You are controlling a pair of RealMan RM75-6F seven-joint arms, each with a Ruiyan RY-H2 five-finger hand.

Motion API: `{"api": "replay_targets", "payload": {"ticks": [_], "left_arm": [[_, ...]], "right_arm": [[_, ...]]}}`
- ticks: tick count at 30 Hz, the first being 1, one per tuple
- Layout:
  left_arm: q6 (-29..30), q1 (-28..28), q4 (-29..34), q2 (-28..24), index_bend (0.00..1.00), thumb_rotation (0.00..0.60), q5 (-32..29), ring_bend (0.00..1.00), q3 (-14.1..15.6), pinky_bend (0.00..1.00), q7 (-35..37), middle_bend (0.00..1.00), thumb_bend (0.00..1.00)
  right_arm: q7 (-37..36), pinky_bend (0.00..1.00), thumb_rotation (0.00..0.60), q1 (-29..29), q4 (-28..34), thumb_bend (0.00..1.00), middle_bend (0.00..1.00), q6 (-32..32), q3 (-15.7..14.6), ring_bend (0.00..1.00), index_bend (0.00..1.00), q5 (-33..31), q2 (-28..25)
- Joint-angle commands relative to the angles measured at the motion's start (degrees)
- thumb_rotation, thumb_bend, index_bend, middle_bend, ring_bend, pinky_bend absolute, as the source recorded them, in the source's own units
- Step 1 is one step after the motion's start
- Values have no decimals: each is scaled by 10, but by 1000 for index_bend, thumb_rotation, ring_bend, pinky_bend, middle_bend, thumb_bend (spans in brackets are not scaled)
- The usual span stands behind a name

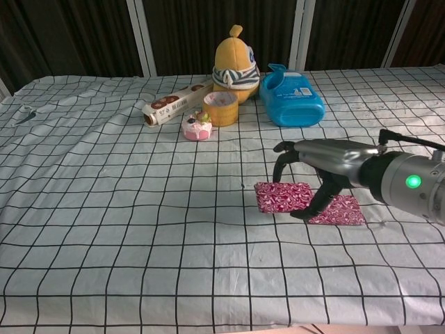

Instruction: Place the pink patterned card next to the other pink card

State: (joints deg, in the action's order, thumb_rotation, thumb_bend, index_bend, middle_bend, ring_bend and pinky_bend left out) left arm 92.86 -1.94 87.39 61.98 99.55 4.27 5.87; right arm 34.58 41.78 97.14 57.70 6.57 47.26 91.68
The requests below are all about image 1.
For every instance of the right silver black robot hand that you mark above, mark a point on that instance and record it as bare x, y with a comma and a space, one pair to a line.
330, 160

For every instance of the blue detergent bottle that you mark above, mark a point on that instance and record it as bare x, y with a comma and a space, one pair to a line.
292, 99

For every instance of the yellow tape roll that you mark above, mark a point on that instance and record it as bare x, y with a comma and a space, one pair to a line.
222, 111

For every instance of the pink toy cake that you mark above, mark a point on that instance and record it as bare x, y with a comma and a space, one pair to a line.
197, 128

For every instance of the yellow plush toy striped scarf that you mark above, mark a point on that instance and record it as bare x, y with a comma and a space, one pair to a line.
233, 66

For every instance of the white black checked tablecloth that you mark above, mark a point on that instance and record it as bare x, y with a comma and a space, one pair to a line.
139, 215

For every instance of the white window frame bar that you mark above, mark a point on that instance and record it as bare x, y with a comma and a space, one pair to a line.
140, 38
301, 35
400, 35

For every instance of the long cookie print box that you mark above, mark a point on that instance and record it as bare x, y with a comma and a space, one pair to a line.
174, 104

